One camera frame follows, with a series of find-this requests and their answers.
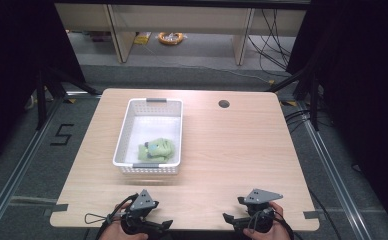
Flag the black looped gripper cable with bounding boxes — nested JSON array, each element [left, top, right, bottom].
[[83, 192, 140, 240]]

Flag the plain green fleece mitten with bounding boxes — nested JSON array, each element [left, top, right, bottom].
[[137, 143, 171, 165]]

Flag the green mitten with grey face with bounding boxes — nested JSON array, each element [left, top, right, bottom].
[[144, 137, 177, 160]]

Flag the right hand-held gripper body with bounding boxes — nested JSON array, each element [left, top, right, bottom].
[[237, 188, 284, 234]]

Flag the white perforated plastic basket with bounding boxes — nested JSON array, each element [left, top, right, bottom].
[[112, 97, 184, 176]]

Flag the black floor cables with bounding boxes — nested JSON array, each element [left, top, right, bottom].
[[283, 107, 317, 127]]

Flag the person's right hand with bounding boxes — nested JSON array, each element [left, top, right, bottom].
[[242, 201, 295, 240]]

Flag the bundle of black hanging cables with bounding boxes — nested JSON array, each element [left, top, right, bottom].
[[246, 7, 297, 73]]

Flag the yellow packet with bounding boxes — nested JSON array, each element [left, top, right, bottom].
[[133, 31, 153, 46]]

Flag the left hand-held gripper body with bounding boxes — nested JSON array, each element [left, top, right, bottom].
[[119, 188, 160, 235]]

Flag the silver metal floor rail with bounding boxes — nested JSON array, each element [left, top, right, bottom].
[[0, 95, 66, 232], [301, 99, 374, 240]]

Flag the beige wooden desk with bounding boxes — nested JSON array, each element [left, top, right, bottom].
[[54, 2, 308, 67]]

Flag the black metal stand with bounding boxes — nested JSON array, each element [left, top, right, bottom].
[[264, 63, 320, 132], [34, 65, 100, 132]]

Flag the orange coiled cable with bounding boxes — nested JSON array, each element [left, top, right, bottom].
[[157, 31, 185, 47]]

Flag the person's left hand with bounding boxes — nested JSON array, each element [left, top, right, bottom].
[[97, 202, 150, 240]]

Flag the black curtain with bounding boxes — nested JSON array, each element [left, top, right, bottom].
[[0, 0, 87, 171], [285, 0, 388, 231]]

